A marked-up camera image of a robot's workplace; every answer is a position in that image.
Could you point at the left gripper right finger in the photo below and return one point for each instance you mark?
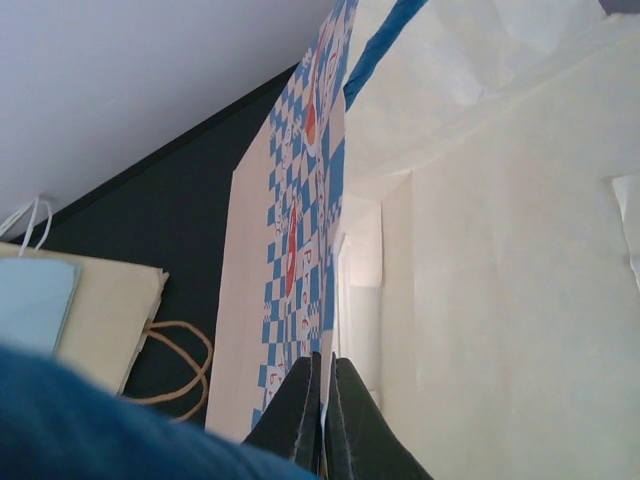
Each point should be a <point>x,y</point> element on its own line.
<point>359,444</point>

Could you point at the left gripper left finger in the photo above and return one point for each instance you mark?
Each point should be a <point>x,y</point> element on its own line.
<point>290,426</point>

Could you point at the checkered pastry paper bag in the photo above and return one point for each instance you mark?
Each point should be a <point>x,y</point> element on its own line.
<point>451,201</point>

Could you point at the brown kraft paper bag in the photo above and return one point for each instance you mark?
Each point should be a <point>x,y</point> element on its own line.
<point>112,315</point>

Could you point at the light blue paper bag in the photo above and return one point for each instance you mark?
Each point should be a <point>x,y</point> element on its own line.
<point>36,296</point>

